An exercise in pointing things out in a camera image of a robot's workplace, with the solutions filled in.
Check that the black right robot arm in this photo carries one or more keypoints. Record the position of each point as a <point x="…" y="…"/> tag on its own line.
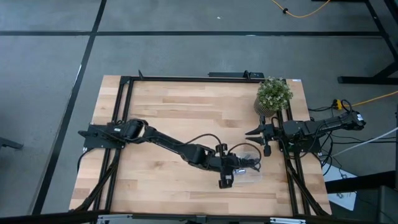
<point x="326" y="126"/>

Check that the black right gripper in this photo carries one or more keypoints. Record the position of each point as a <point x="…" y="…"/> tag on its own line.
<point x="275" y="132"/>

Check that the black aluminium table frame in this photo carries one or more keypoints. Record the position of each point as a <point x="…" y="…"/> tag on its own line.
<point x="186" y="79"/>

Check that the black furniture foot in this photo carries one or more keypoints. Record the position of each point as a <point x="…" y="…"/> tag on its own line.
<point x="9" y="143"/>

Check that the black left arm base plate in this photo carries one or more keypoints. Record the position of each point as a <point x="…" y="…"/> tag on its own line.
<point x="93" y="138"/>

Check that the black neighbouring desk frame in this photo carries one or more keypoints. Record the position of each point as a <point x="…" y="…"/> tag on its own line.
<point x="357" y="80"/>

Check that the white printed sheet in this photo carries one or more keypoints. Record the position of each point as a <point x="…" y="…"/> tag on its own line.
<point x="342" y="199"/>

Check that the silver frame bracket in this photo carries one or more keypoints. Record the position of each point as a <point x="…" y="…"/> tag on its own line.
<point x="113" y="219"/>
<point x="287" y="221"/>

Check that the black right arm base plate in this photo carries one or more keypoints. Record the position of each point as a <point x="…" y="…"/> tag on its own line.
<point x="313" y="147"/>

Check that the black furniture piece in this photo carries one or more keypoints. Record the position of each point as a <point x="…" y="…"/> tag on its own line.
<point x="357" y="183"/>

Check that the striped plant pot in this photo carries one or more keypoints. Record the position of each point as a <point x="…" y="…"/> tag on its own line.
<point x="262" y="111"/>

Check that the clear plastic bin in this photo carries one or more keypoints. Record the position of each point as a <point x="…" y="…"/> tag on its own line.
<point x="252" y="179"/>

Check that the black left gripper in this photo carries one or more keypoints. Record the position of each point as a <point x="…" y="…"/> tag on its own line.
<point x="227" y="163"/>

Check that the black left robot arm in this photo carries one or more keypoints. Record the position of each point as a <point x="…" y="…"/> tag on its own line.
<point x="168" y="142"/>

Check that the green artificial plant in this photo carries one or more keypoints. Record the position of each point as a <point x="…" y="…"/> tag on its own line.
<point x="273" y="93"/>

